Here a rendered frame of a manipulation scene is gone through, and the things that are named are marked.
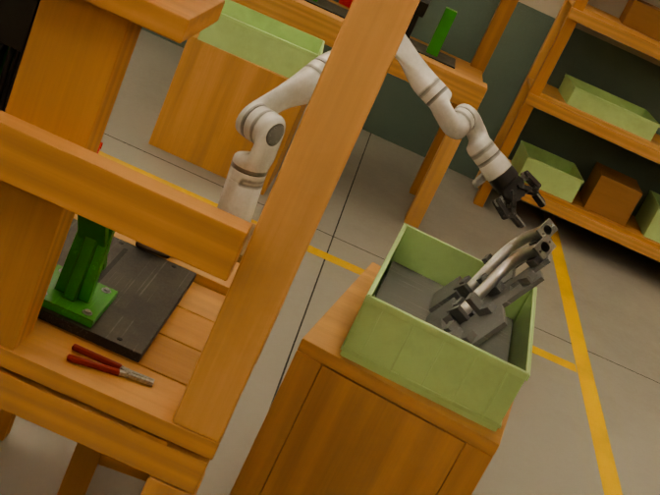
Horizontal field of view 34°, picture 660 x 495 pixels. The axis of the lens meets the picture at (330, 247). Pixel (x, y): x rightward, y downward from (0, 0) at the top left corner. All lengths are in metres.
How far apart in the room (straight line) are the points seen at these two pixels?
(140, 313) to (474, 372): 0.82
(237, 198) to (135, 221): 0.97
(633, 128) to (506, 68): 1.01
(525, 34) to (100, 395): 5.99
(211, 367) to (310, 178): 0.38
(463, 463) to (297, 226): 1.03
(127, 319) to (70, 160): 0.48
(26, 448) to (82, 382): 1.32
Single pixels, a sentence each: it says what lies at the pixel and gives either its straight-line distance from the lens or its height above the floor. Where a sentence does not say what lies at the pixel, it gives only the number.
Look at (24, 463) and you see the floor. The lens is 3.15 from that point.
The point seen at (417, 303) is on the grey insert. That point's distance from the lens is 2.87.
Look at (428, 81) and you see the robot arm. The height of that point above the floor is 1.38.
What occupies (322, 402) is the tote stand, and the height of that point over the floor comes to 0.67.
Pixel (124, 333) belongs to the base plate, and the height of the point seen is 0.90.
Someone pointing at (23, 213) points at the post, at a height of 1.13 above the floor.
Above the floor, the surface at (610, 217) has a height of 0.28.
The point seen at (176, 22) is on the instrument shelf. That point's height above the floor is 1.53.
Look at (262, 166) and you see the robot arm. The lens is 2.63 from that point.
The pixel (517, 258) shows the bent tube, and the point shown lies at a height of 1.09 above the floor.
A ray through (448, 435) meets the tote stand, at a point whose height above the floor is 0.75.
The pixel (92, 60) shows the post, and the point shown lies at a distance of 1.71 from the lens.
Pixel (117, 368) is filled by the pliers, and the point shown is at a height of 0.89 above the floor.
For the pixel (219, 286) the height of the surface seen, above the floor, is 0.89.
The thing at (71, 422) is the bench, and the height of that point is 0.80.
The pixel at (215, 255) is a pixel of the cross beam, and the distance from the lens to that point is 1.68.
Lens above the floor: 1.89
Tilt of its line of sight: 21 degrees down
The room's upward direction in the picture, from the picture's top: 25 degrees clockwise
